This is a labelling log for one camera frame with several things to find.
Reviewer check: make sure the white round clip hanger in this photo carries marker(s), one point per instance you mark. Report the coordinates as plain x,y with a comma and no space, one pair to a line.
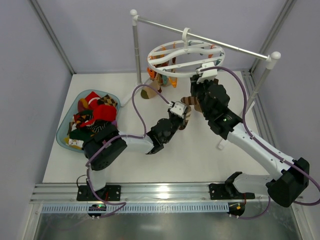
177,57

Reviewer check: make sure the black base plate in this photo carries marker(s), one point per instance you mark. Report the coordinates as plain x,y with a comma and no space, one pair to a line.
107,193
223,191

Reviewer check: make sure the white metal drying rack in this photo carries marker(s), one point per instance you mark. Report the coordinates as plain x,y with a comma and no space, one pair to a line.
271,60

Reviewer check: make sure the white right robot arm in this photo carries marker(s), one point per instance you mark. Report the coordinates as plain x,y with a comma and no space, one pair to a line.
283,183

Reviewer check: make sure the orange clothes peg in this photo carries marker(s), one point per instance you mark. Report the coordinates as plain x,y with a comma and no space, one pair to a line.
173,81
152,73

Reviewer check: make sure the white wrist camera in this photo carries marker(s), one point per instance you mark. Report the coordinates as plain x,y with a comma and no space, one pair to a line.
177,108
206,72

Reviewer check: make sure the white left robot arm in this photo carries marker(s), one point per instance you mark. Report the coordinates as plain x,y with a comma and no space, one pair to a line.
103,149

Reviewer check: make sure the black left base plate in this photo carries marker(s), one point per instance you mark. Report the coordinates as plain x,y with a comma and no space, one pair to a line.
107,193

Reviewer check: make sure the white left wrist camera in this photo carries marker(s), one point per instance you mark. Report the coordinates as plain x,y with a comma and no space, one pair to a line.
177,108

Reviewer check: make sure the white slotted cable duct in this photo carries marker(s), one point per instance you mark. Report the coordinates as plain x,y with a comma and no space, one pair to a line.
136,208

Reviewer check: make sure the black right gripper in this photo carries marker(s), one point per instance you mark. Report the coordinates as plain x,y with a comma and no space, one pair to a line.
200,88

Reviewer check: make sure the pile of colourful socks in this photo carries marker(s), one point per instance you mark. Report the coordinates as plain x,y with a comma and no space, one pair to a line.
77,135

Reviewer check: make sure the aluminium mounting rail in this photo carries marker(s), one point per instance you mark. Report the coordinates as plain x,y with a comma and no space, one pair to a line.
129,192

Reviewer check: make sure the red sock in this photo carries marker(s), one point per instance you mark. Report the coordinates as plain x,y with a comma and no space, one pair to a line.
102,113

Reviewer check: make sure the brown striped sock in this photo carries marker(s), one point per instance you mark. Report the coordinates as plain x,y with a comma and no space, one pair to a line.
190,101

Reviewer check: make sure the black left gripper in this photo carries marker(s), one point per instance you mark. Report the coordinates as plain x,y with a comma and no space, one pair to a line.
179,119

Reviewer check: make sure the teal plastic basket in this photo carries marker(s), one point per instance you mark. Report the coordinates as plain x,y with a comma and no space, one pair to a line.
62,131

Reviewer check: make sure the brown yellow argyle sock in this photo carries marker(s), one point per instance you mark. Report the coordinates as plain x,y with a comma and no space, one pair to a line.
107,100

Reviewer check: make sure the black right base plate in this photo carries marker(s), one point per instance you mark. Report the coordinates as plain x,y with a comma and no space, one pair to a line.
223,191

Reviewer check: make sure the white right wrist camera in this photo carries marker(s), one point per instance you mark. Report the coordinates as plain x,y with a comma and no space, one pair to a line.
206,72

